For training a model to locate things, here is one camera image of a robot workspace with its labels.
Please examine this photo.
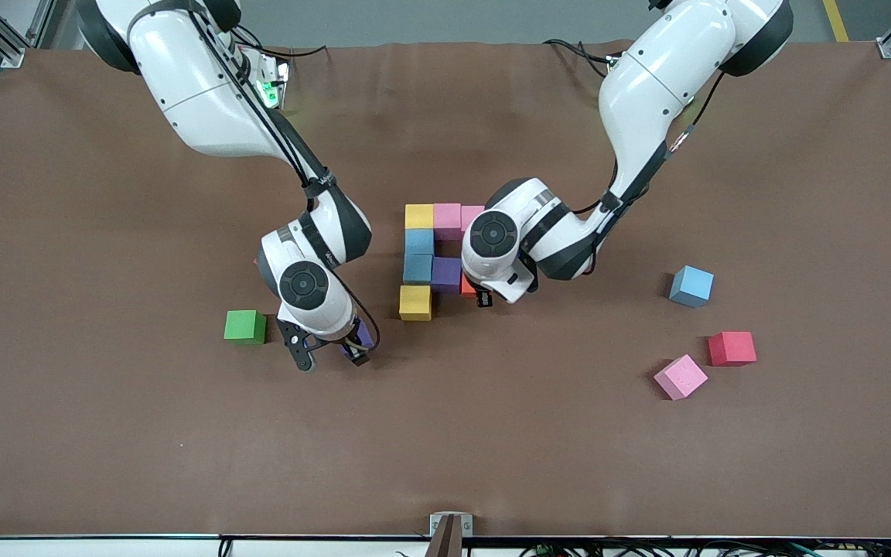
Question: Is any brown camera mount strip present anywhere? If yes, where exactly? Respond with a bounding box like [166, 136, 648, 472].
[424, 514, 465, 557]

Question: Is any white table edge rail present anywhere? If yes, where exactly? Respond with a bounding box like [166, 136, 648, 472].
[0, 536, 891, 557]

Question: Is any brown table cover sheet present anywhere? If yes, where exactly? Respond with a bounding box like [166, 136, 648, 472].
[0, 39, 891, 539]

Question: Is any yellow floor tape strip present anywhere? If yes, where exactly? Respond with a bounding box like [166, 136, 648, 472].
[822, 0, 851, 43]

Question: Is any green foam cube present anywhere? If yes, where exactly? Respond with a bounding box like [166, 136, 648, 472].
[224, 309, 268, 346]

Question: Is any black arm base cable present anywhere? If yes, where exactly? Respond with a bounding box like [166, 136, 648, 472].
[543, 37, 618, 78]
[233, 27, 329, 60]

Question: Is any small grey metal bracket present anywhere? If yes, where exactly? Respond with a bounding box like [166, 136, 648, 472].
[429, 511, 474, 538]

